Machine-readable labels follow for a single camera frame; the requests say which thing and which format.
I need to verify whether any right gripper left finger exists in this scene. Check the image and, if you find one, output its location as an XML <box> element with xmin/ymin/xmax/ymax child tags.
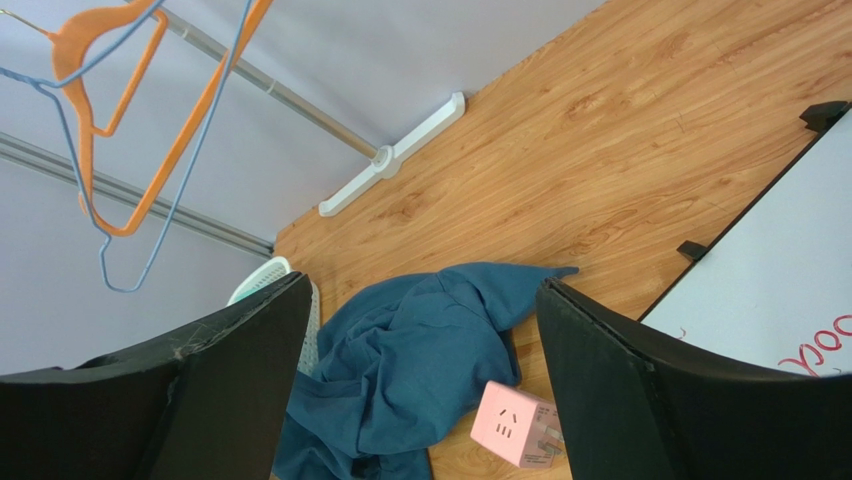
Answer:
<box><xmin>1</xmin><ymin>272</ymin><xmax>312</xmax><ymax>479</ymax></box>

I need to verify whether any dark blue t shirt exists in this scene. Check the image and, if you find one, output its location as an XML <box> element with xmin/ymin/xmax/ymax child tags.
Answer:
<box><xmin>272</xmin><ymin>262</ymin><xmax>575</xmax><ymax>479</ymax></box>

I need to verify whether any white perforated plastic basket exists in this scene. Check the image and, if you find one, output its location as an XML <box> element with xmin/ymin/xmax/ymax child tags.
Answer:
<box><xmin>226</xmin><ymin>256</ymin><xmax>321</xmax><ymax>376</ymax></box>

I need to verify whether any silver clothes rack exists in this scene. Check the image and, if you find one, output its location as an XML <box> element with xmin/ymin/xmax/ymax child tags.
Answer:
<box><xmin>140</xmin><ymin>1</ymin><xmax>466</xmax><ymax>217</ymax></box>

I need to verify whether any light blue wire hanger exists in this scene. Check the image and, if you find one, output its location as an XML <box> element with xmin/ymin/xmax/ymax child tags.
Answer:
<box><xmin>0</xmin><ymin>0</ymin><xmax>256</xmax><ymax>294</ymax></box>

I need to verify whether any orange plastic hanger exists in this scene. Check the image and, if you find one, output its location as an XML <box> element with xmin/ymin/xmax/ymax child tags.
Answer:
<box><xmin>0</xmin><ymin>0</ymin><xmax>276</xmax><ymax>238</ymax></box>

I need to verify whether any pink power adapter cube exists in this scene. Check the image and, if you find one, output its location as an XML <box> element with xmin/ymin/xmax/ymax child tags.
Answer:
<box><xmin>470</xmin><ymin>381</ymin><xmax>564</xmax><ymax>469</ymax></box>

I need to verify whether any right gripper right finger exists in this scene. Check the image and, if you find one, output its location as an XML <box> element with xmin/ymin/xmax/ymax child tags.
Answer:
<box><xmin>535</xmin><ymin>278</ymin><xmax>851</xmax><ymax>479</ymax></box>

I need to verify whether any white dry erase board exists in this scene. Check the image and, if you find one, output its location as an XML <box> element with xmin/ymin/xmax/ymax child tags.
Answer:
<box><xmin>641</xmin><ymin>101</ymin><xmax>851</xmax><ymax>377</ymax></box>

